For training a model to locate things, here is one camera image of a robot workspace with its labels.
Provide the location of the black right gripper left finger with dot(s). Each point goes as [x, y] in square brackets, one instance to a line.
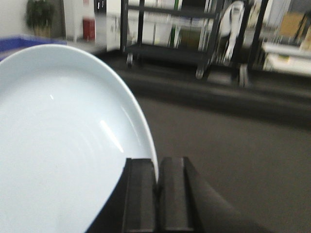
[140, 208]

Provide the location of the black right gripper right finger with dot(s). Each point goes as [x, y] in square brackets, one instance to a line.
[176, 209]

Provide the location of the light blue round plate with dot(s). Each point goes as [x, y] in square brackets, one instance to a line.
[68, 123]

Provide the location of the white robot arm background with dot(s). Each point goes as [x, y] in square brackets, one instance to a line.
[184, 33]

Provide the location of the red fire extinguisher box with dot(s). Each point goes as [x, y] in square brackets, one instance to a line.
[89, 29]

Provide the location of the blue plastic crate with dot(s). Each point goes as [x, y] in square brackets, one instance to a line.
[24, 41]

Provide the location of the potted green plant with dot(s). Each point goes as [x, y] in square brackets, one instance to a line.
[39, 17]

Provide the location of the black metal cart frame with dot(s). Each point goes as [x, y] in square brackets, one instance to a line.
[246, 44]

